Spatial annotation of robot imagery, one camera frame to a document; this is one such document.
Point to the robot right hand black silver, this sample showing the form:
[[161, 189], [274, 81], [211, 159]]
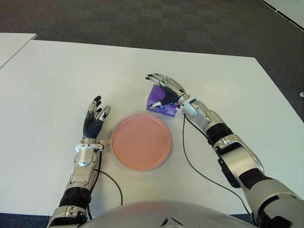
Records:
[[174, 91]]

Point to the robot left hand black silver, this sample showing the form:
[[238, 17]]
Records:
[[91, 128]]

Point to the purple tissue paper pack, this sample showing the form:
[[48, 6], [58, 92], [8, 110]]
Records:
[[155, 93]]

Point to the robot right arm silver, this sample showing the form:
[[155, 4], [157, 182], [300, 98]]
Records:
[[237, 152]]

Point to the robot left arm silver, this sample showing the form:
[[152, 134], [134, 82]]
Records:
[[83, 159]]

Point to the pink round plate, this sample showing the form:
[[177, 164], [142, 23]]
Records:
[[140, 142]]

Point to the silver robot torso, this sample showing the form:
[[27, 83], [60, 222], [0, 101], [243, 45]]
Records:
[[154, 213]]

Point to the white adjacent table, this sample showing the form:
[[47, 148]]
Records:
[[12, 45]]

